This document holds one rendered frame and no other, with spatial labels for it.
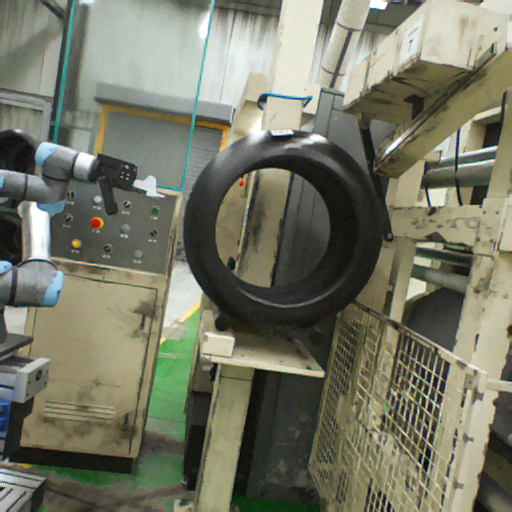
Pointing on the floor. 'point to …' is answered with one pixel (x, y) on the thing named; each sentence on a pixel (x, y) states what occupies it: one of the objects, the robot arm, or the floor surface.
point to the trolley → (22, 150)
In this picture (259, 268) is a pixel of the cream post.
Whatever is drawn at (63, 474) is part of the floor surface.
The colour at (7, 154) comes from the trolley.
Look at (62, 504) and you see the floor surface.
